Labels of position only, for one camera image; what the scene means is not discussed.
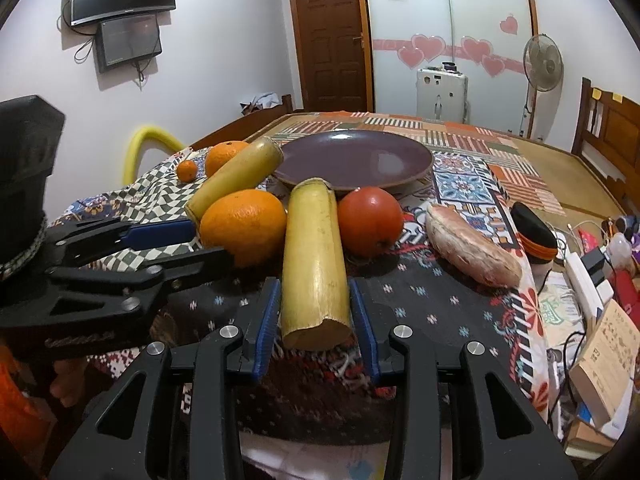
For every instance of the brown wooden door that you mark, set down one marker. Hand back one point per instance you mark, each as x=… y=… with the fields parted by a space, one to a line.
x=334 y=54

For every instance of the red tomato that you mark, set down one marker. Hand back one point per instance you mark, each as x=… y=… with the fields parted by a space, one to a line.
x=370 y=220

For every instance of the black orange cap toy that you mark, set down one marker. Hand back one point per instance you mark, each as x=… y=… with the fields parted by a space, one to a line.
x=539 y=243

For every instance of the white standing fan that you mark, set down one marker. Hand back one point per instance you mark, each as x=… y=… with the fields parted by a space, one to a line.
x=544 y=70

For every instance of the small mandarin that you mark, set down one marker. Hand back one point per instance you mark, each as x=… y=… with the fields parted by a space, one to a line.
x=187 y=171

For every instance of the medium orange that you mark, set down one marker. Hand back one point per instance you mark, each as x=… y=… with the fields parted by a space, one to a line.
x=220 y=154

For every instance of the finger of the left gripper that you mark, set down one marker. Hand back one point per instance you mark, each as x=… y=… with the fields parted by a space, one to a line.
x=82 y=242
x=88 y=298

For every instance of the large orange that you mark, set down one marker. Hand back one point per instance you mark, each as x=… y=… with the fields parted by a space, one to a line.
x=250 y=225

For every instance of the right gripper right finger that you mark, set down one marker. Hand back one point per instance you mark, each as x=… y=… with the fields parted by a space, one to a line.
x=495 y=432

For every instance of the yellow sugarcane piece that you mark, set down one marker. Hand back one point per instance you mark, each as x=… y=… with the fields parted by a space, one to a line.
x=245 y=170
x=315 y=298

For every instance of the frosted glass wardrobe doors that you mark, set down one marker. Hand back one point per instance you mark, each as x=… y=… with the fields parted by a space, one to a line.
x=485 y=38

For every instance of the open paper book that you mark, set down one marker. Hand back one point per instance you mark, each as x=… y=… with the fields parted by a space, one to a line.
x=606 y=365

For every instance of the purple ceramic plate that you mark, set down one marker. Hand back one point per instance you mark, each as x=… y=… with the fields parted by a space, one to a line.
x=354 y=159

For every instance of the small wall monitor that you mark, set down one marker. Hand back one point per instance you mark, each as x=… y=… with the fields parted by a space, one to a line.
x=127 y=40

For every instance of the patterned patchwork blanket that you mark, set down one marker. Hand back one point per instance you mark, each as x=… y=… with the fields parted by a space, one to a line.
x=330 y=389

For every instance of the white appliance box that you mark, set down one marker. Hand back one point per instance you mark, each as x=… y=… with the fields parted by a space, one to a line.
x=442 y=93

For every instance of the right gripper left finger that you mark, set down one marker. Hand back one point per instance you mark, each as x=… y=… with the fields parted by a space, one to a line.
x=172 y=415

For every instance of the wooden headboard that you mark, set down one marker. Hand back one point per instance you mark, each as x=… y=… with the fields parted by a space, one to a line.
x=607 y=141

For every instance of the white power strip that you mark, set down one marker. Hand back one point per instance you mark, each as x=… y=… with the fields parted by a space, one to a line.
x=586 y=292

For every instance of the wooden bed frame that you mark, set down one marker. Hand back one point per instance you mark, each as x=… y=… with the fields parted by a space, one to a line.
x=241 y=128

